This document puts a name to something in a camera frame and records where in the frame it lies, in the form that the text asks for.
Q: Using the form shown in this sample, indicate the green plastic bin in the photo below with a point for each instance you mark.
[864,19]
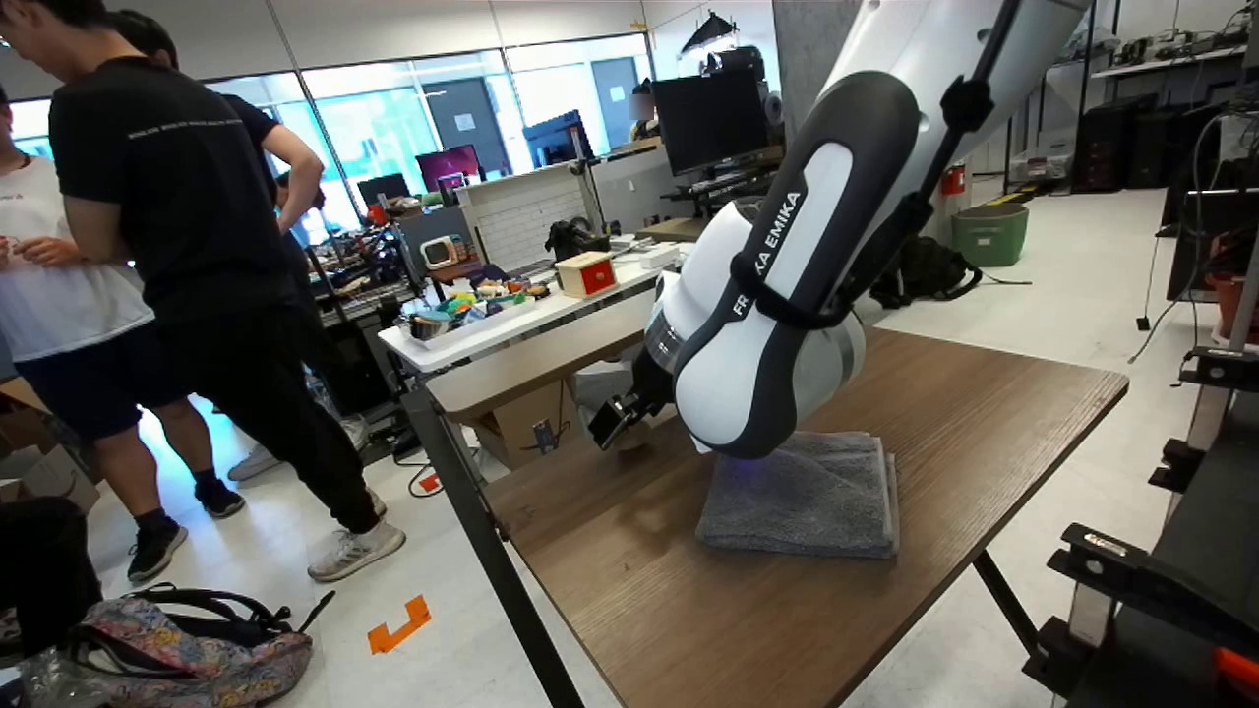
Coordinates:
[989,238]

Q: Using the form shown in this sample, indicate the large black monitor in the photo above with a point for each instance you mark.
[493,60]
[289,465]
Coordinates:
[709,120]

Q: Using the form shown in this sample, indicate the person in white shirt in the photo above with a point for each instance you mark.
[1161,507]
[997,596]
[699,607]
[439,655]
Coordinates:
[64,288]

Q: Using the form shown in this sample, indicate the person in black t-shirt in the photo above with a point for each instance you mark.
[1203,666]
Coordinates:
[170,171]

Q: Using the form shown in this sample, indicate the purple screen monitor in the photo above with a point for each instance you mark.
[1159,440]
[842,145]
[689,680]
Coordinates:
[449,171]

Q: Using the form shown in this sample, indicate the grey towel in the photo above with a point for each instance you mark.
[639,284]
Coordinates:
[800,503]

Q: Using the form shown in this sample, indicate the orange floor marker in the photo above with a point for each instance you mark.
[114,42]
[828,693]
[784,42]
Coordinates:
[395,638]

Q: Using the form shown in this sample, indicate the colourful patterned backpack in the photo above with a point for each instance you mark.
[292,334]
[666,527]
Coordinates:
[170,655]

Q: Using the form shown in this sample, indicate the plain black bag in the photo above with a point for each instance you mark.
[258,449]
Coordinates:
[46,575]

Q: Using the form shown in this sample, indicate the seated person in office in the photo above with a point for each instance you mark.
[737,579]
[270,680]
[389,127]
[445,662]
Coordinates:
[647,111]

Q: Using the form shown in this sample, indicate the black table frame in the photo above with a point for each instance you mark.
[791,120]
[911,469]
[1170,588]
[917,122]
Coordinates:
[487,536]

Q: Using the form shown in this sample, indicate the black robot stand frame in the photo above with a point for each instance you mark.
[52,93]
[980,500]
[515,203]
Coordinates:
[1182,592]

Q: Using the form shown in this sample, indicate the person in dark shirt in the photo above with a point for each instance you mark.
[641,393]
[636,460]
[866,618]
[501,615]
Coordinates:
[270,144]

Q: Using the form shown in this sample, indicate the red and white box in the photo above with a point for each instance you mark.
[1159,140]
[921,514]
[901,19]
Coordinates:
[586,276]

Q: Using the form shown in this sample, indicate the metal shelf rack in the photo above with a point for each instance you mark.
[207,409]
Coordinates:
[1166,65]

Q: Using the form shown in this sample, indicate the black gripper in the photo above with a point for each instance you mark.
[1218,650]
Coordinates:
[614,423]

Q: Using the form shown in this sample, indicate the small black desk bag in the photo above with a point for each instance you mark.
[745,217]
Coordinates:
[576,238]

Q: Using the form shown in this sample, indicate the cardboard box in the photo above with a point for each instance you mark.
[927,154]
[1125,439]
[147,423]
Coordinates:
[534,423]

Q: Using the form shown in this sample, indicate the blue screen monitor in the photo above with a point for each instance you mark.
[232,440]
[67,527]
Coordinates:
[555,140]

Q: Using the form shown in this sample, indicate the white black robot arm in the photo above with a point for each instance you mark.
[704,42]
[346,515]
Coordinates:
[810,261]

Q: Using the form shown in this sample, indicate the white cluttered desk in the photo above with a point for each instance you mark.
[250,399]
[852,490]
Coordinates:
[458,343]

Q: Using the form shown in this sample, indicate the white desk partition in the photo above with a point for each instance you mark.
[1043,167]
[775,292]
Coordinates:
[525,217]

